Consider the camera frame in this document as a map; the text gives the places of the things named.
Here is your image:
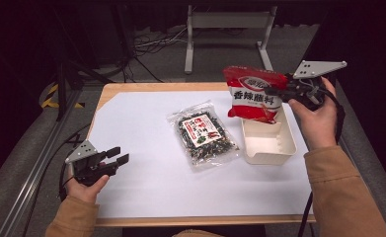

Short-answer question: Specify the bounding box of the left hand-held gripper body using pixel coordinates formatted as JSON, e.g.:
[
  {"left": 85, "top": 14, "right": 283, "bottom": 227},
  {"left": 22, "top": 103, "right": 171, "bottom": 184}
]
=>
[{"left": 64, "top": 139, "right": 119, "bottom": 188}]

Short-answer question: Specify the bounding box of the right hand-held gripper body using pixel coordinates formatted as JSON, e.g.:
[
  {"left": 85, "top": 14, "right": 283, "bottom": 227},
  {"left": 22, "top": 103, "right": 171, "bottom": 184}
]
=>
[{"left": 278, "top": 59, "right": 348, "bottom": 111}]

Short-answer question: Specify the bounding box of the red chili seasoning packet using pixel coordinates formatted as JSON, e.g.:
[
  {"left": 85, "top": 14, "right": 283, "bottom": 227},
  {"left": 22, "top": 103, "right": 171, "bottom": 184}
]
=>
[{"left": 222, "top": 64, "right": 290, "bottom": 124}]

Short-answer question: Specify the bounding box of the cream plastic container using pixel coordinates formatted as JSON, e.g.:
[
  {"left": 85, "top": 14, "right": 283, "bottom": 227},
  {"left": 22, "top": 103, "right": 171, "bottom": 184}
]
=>
[{"left": 240, "top": 107, "right": 298, "bottom": 166}]

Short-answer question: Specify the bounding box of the person's left hand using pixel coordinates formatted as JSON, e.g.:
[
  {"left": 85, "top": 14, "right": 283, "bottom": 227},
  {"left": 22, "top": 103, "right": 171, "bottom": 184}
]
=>
[{"left": 65, "top": 167, "right": 111, "bottom": 204}]

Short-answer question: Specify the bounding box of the person's right hand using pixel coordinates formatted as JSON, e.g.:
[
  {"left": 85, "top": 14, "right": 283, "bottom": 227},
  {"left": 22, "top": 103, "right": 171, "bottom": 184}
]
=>
[{"left": 287, "top": 76, "right": 340, "bottom": 152}]

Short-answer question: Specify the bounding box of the white paper sheet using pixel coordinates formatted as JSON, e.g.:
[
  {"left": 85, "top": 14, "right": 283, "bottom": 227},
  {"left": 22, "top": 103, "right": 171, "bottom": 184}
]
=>
[{"left": 87, "top": 90, "right": 314, "bottom": 219}]

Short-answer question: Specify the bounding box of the yellow and black tape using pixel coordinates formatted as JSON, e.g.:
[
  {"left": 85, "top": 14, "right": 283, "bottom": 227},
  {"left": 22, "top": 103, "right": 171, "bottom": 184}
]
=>
[{"left": 39, "top": 83, "right": 85, "bottom": 110}]

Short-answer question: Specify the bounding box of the clear bag of dried greens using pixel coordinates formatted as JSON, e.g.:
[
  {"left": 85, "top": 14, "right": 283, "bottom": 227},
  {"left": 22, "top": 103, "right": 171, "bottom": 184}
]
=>
[{"left": 166, "top": 100, "right": 241, "bottom": 173}]

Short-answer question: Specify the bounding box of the white metal stand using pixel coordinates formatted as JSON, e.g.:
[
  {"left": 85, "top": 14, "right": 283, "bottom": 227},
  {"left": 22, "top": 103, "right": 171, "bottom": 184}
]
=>
[{"left": 184, "top": 4, "right": 278, "bottom": 75}]

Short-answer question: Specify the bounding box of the black tripod stand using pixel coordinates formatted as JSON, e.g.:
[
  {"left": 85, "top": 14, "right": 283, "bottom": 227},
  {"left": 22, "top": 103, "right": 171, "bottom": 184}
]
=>
[{"left": 50, "top": 0, "right": 116, "bottom": 122}]

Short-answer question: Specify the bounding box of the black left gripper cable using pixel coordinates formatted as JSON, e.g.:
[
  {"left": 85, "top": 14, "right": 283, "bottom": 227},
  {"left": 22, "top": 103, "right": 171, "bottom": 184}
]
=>
[{"left": 22, "top": 122, "right": 94, "bottom": 237}]

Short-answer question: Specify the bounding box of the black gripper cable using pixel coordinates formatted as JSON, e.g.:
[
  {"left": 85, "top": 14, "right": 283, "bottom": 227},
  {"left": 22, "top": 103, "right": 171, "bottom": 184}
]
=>
[
  {"left": 297, "top": 86, "right": 347, "bottom": 237},
  {"left": 22, "top": 122, "right": 94, "bottom": 237}
]

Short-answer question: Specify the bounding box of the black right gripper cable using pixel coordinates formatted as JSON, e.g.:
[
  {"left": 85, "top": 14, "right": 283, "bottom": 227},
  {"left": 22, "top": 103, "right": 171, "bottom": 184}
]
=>
[{"left": 297, "top": 86, "right": 347, "bottom": 237}]

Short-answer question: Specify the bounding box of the aluminium rail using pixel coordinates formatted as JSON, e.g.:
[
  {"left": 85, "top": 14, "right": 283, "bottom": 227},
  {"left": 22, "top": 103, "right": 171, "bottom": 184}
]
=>
[{"left": 0, "top": 88, "right": 84, "bottom": 237}]

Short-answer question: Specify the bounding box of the bundle of floor cables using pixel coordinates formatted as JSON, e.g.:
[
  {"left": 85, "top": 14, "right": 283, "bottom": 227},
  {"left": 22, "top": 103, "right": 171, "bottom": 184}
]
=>
[{"left": 122, "top": 26, "right": 189, "bottom": 84}]

